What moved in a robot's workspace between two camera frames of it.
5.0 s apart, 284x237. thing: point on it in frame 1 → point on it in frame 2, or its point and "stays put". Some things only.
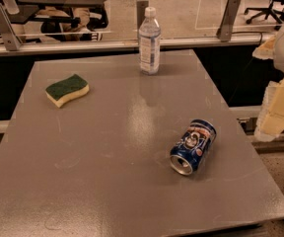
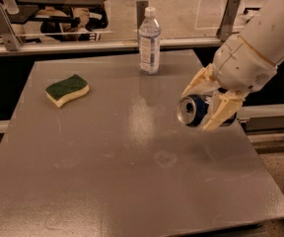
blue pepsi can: [197, 137] → [190, 110]
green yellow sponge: [61, 92] stays put
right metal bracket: [229, 19] stays put
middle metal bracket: [141, 6] stays put
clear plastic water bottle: [149, 33] stays put
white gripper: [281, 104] → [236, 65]
